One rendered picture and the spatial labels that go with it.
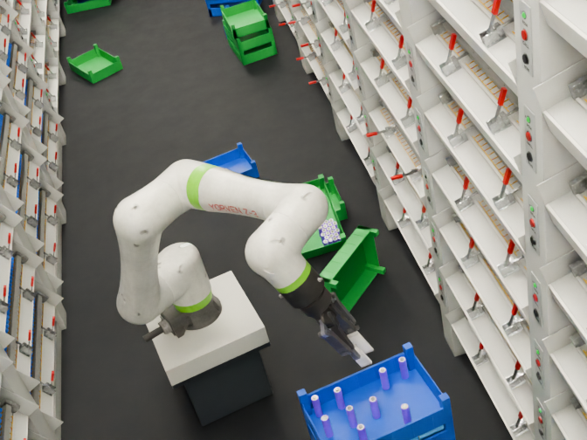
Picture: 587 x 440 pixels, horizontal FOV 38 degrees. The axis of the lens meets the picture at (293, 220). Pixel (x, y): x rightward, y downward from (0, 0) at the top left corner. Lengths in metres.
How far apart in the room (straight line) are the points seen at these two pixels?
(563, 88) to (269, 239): 0.69
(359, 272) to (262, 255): 1.35
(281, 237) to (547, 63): 0.69
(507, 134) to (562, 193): 0.22
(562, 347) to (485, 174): 0.42
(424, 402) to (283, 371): 0.89
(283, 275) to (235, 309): 0.82
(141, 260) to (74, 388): 1.00
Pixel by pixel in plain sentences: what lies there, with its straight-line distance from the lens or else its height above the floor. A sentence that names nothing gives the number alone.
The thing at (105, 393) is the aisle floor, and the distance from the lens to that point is 3.05.
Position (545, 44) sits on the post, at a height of 1.43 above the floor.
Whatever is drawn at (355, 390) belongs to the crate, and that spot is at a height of 0.48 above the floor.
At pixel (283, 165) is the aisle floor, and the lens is 3.80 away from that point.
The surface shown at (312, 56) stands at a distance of 4.24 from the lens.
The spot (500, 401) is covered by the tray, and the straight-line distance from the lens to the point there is 2.49.
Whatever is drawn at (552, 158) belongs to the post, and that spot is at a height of 1.21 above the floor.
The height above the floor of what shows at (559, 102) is 1.32.
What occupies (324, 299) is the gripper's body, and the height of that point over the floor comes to 0.80.
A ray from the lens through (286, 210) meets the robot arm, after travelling 1.84.
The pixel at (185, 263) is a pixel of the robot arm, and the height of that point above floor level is 0.58.
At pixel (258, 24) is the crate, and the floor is 0.20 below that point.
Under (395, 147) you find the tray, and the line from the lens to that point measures 2.79.
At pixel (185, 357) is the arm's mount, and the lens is 2.54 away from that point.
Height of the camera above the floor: 2.09
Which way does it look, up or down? 37 degrees down
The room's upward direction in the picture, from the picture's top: 15 degrees counter-clockwise
